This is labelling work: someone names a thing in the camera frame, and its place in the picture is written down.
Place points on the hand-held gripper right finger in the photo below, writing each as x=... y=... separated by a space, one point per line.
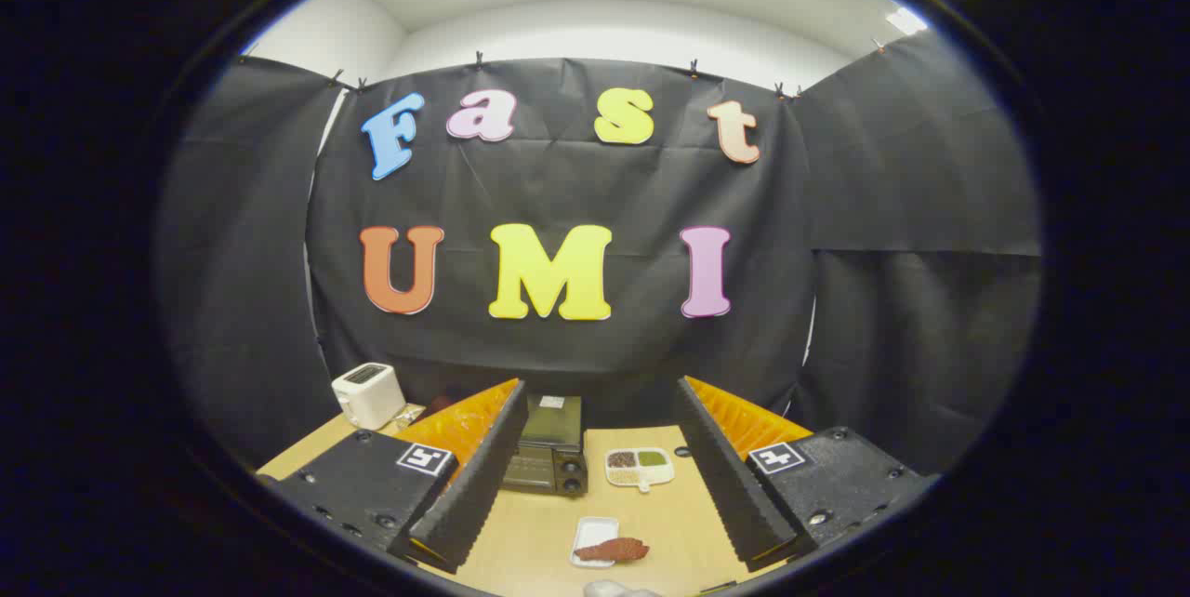
x=725 y=476

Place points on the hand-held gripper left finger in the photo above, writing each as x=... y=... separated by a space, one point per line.
x=483 y=476

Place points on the black toaster oven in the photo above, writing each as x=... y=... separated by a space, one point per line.
x=553 y=425

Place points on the brown meat slice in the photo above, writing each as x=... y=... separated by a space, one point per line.
x=614 y=550

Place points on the white pop-up toaster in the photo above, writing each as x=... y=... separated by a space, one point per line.
x=370 y=397

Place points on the white divided spice dish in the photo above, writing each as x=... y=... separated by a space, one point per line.
x=641 y=471

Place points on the white rectangular tray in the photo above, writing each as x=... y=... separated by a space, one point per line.
x=595 y=530

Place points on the ceiling light panel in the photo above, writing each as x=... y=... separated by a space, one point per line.
x=906 y=20

